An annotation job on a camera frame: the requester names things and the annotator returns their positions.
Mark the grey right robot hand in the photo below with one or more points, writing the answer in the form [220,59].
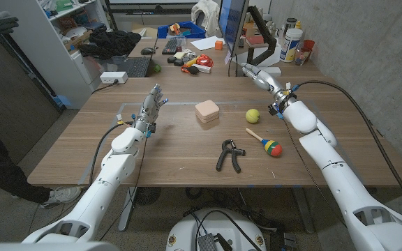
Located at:
[267,80]

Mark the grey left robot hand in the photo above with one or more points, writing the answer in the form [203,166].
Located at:
[149,108]

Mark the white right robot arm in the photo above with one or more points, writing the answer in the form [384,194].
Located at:
[347,195]

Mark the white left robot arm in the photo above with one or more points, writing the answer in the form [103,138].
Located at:
[96,198]

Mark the white flat box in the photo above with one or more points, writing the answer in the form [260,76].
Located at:
[276,72]

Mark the yellow tennis ball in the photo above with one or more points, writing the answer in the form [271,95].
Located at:
[252,115]

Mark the small green ball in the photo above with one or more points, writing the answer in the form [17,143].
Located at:
[157,68]

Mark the pink square jewelry box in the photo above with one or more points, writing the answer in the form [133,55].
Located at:
[207,109]

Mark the colourful striped wooden maraca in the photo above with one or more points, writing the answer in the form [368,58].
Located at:
[272,148]

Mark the black hand grip strengthener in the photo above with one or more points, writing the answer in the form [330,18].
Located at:
[231,151]

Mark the clear glass jar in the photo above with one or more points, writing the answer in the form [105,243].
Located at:
[300,56]

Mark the white wipes canister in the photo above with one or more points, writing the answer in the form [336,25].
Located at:
[290,44]

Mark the black laptop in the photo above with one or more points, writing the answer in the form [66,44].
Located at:
[136,67]

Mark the paper sticky note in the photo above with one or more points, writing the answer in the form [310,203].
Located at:
[227,57]

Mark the white power strip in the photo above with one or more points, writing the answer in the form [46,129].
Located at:
[113,77]

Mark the black rounded object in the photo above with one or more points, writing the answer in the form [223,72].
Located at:
[171,59]
[179,63]

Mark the red cup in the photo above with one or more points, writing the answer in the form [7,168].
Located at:
[310,44]

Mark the black computer mouse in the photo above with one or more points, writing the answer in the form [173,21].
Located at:
[147,51]

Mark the black and orange tool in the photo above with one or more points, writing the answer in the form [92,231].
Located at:
[193,70]

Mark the orange cube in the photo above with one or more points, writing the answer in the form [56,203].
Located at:
[218,45]

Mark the beige sponge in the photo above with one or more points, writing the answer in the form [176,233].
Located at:
[179,55]

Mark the dark lidded tumbler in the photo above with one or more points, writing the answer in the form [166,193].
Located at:
[290,22]

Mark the red plastic bag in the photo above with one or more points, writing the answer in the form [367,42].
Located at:
[205,61]

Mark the black keyboard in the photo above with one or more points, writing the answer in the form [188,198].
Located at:
[170,46]

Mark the small white carton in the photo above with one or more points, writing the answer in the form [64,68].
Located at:
[202,68]

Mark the computer monitor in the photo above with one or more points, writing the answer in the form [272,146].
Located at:
[232,21]

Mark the white paper sheet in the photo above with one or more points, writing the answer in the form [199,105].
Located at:
[204,43]

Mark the black jacket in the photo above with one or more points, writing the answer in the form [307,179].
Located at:
[112,43]

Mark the blue plastic bin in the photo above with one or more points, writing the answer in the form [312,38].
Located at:
[195,32]

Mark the black round fan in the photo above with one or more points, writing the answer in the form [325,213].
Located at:
[147,196]

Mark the white jacket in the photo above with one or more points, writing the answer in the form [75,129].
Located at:
[206,14]

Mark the grey table leg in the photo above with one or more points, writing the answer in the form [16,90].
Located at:
[127,209]
[304,209]

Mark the white shelf unit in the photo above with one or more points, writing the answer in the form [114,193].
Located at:
[40,45]

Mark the white robot torso base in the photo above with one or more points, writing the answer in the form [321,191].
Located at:
[187,233]

